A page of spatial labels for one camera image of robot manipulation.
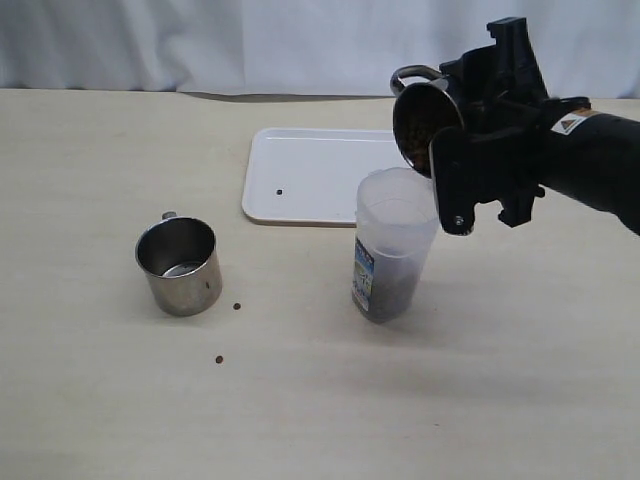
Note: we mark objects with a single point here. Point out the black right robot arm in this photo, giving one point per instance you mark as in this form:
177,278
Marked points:
588,156

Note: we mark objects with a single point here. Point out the white plastic tray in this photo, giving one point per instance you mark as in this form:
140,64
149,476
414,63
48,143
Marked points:
319,171

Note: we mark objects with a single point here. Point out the translucent plastic container with label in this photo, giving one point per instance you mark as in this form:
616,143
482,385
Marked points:
396,223

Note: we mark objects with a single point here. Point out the white curtain backdrop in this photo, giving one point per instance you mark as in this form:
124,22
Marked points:
345,48

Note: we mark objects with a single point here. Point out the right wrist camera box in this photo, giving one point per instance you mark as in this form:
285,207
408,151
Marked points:
455,187

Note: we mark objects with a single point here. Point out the steel mug with pellets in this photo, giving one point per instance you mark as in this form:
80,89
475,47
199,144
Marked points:
426,101

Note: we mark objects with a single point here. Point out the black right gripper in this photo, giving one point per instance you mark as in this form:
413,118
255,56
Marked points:
504,93

